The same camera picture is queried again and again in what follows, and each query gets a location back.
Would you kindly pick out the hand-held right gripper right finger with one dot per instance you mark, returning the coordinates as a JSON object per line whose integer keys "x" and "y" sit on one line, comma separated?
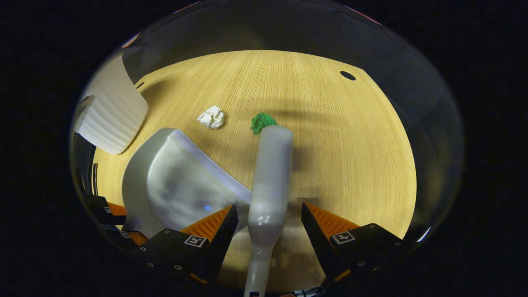
{"x": 315, "y": 237}

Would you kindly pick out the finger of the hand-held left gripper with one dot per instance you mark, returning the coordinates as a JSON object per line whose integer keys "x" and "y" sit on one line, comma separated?
{"x": 101, "y": 206}
{"x": 123, "y": 237}

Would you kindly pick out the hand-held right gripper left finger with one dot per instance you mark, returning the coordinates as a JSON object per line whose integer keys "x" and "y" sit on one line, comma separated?
{"x": 222, "y": 235}

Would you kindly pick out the white dustpan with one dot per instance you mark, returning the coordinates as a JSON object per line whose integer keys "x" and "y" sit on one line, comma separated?
{"x": 181, "y": 185}

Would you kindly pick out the small white broom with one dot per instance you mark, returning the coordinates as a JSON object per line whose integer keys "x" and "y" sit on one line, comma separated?
{"x": 270, "y": 185}

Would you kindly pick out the white ribbed garbage bin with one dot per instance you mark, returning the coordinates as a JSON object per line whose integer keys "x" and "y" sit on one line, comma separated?
{"x": 113, "y": 115}

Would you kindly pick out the white paper ball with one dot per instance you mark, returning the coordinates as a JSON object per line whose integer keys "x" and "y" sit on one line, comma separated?
{"x": 211, "y": 117}

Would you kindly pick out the green paper ball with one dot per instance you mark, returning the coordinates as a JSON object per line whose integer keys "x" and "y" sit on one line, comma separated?
{"x": 262, "y": 121}

